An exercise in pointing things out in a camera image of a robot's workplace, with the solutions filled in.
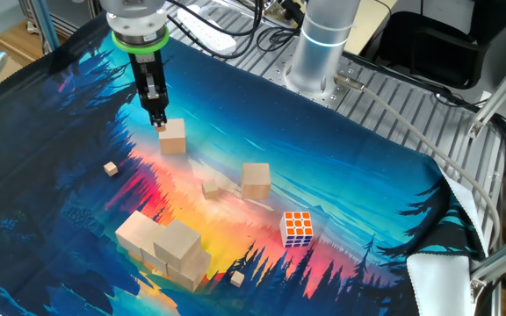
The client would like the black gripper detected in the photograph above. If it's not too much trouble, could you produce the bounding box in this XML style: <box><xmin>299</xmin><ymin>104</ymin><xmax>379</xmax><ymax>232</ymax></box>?
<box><xmin>128</xmin><ymin>50</ymin><xmax>170</xmax><ymax>133</ymax></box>

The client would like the large wooden cube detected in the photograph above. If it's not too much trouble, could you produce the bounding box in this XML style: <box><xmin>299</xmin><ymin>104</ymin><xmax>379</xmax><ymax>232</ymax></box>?
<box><xmin>166</xmin><ymin>248</ymin><xmax>213</xmax><ymax>293</ymax></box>
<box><xmin>157</xmin><ymin>118</ymin><xmax>187</xmax><ymax>155</ymax></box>
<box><xmin>153</xmin><ymin>218</ymin><xmax>202</xmax><ymax>271</ymax></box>
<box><xmin>240</xmin><ymin>162</ymin><xmax>272</xmax><ymax>201</ymax></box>
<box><xmin>141</xmin><ymin>245</ymin><xmax>170</xmax><ymax>277</ymax></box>
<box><xmin>114</xmin><ymin>210</ymin><xmax>166</xmax><ymax>260</ymax></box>

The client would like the white flat device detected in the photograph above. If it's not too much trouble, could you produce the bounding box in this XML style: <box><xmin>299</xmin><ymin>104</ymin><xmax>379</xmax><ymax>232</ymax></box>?
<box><xmin>177</xmin><ymin>4</ymin><xmax>238</xmax><ymax>54</ymax></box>

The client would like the aluminium extrusion rack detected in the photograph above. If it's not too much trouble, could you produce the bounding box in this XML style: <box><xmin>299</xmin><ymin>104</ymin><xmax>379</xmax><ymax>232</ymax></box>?
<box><xmin>18</xmin><ymin>0</ymin><xmax>109</xmax><ymax>54</ymax></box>

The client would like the Rubik's cube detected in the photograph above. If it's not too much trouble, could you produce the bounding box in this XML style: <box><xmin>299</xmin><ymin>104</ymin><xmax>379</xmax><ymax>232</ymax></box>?
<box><xmin>278</xmin><ymin>211</ymin><xmax>314</xmax><ymax>249</ymax></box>

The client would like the forest sunset printed cloth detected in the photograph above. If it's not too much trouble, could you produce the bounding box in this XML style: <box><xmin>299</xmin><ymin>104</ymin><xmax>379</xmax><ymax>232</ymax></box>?
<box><xmin>0</xmin><ymin>12</ymin><xmax>494</xmax><ymax>316</ymax></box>

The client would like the black office chair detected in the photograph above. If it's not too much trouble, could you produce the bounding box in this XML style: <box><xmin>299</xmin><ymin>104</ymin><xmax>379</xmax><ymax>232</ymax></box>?
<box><xmin>374</xmin><ymin>9</ymin><xmax>494</xmax><ymax>90</ymax></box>

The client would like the green flange ring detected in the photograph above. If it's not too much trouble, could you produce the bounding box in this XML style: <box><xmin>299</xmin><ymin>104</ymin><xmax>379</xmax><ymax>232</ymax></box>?
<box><xmin>111</xmin><ymin>25</ymin><xmax>170</xmax><ymax>55</ymax></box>

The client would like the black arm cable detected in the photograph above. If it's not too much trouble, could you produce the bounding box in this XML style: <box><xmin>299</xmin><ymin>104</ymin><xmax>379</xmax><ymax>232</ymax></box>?
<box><xmin>164</xmin><ymin>0</ymin><xmax>307</xmax><ymax>61</ymax></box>

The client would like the gray base cable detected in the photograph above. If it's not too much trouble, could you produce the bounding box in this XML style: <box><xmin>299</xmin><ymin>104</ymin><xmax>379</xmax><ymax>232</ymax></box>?
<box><xmin>332</xmin><ymin>72</ymin><xmax>503</xmax><ymax>254</ymax></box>

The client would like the aluminium frame bar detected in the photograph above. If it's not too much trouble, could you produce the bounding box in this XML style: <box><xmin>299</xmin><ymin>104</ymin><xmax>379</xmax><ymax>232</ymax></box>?
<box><xmin>466</xmin><ymin>51</ymin><xmax>506</xmax><ymax>140</ymax></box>
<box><xmin>469</xmin><ymin>227</ymin><xmax>506</xmax><ymax>304</ymax></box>

